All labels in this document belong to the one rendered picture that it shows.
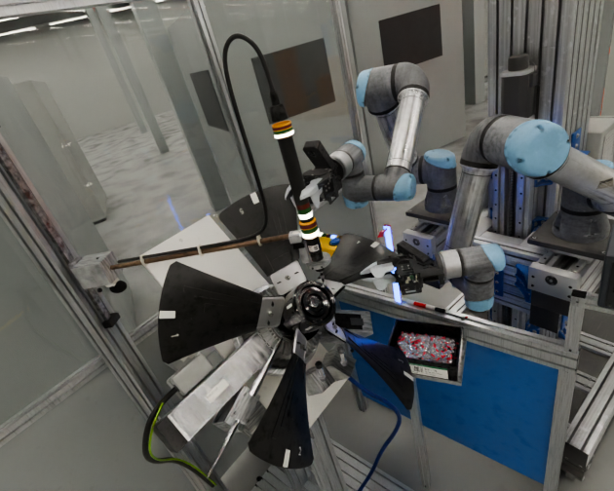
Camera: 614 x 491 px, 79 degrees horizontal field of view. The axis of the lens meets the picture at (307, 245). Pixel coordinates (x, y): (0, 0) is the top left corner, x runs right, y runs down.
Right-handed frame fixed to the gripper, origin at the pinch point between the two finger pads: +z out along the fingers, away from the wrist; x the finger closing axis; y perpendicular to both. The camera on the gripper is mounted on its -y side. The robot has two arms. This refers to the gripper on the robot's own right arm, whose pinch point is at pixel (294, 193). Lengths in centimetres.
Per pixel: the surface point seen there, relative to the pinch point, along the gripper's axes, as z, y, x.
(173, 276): 27.1, 6.8, 17.2
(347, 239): -24.9, 27.5, 3.1
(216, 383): 31.2, 35.3, 14.2
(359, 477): -6, 140, 11
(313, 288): 5.4, 23.7, -1.8
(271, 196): -8.7, 4.7, 14.7
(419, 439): -17, 112, -15
